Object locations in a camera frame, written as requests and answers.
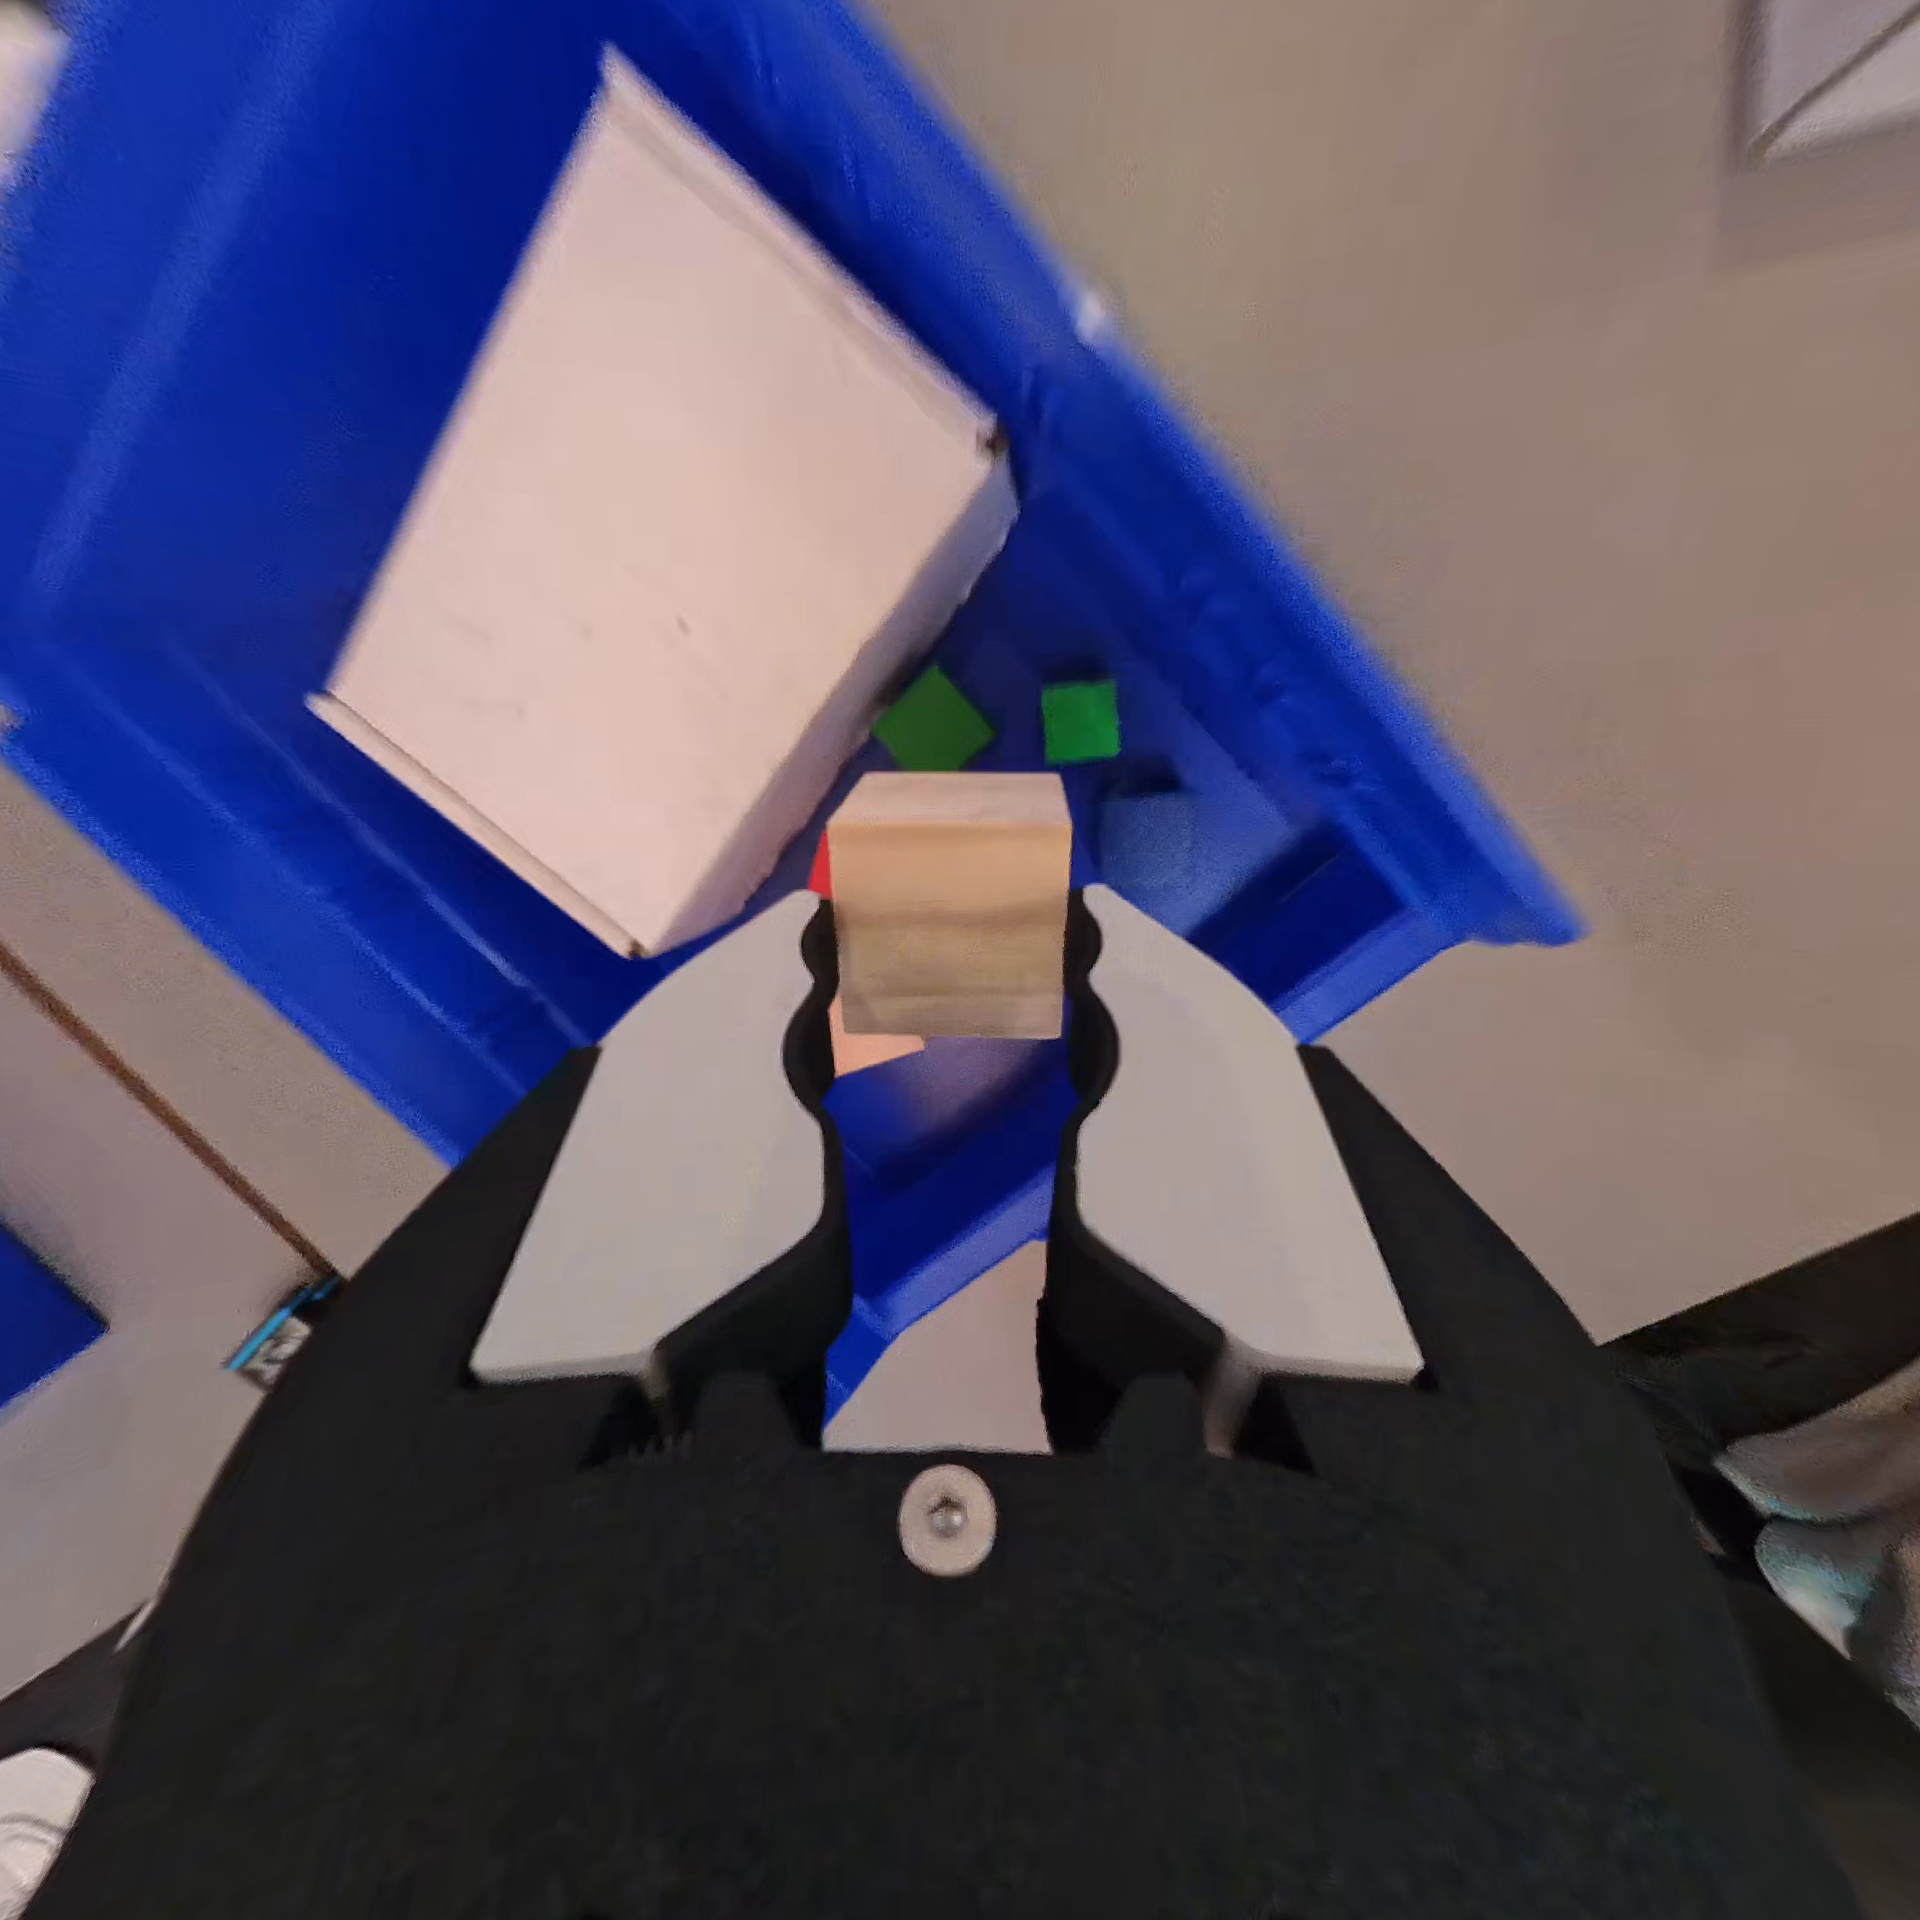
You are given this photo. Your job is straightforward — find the dark blue wooden cube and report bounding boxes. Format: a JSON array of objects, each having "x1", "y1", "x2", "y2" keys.
[{"x1": 1099, "y1": 780, "x2": 1202, "y2": 903}]

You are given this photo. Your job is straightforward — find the person's dark trousers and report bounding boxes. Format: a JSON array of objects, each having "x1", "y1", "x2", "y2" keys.
[{"x1": 1598, "y1": 1212, "x2": 1920, "y2": 1501}]

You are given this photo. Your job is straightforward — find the plain wooden cube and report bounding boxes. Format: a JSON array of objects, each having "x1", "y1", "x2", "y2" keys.
[
  {"x1": 828, "y1": 1000, "x2": 928, "y2": 1080},
  {"x1": 825, "y1": 771, "x2": 1076, "y2": 1040}
]

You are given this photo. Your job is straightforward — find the small blue-edged tag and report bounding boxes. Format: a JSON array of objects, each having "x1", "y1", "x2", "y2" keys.
[{"x1": 222, "y1": 1273, "x2": 341, "y2": 1383}]

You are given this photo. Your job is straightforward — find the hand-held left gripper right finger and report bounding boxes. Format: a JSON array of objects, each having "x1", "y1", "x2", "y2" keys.
[{"x1": 1047, "y1": 883, "x2": 1428, "y2": 1455}]

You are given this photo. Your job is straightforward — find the blue plastic bin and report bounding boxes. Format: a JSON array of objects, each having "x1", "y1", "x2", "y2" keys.
[
  {"x1": 0, "y1": 0, "x2": 1589, "y2": 1415},
  {"x1": 0, "y1": 1218, "x2": 110, "y2": 1415}
]

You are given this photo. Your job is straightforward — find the green wooden cube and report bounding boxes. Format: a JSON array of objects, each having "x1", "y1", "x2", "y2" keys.
[
  {"x1": 1039, "y1": 676, "x2": 1126, "y2": 767},
  {"x1": 870, "y1": 663, "x2": 998, "y2": 777}
]

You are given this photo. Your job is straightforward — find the white cardboard mailer box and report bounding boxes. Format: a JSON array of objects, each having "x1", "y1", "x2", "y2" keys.
[{"x1": 306, "y1": 45, "x2": 1023, "y2": 962}]

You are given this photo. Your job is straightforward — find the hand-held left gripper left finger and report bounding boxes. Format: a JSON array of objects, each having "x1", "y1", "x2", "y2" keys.
[{"x1": 471, "y1": 891, "x2": 857, "y2": 1427}]

